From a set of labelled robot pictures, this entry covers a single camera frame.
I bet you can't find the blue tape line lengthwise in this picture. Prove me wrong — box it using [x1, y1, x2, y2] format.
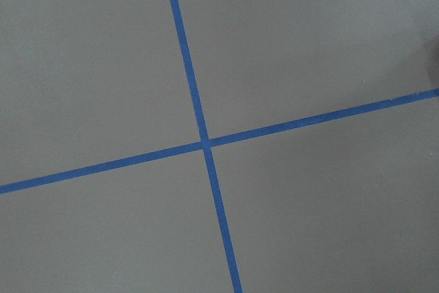
[169, 0, 243, 292]

